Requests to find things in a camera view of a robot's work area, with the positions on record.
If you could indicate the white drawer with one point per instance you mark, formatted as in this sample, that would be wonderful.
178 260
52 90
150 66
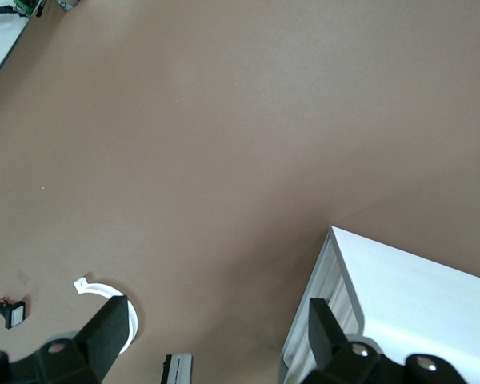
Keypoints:
342 280

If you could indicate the white drawer cabinet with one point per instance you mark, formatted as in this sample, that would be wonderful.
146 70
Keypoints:
424 300

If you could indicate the small grey black device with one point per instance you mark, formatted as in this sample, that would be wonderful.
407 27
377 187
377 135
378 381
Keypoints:
180 370

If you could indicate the green board with red display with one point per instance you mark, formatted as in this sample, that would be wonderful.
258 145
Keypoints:
24 5

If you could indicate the white curved plastic arc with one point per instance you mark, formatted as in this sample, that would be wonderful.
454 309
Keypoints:
100 287

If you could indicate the black square push switch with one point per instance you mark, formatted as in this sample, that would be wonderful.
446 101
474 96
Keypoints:
14 316

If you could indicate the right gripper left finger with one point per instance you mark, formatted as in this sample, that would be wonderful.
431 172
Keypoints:
96 340

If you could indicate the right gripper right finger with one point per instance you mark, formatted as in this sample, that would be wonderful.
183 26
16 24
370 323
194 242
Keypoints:
332 360

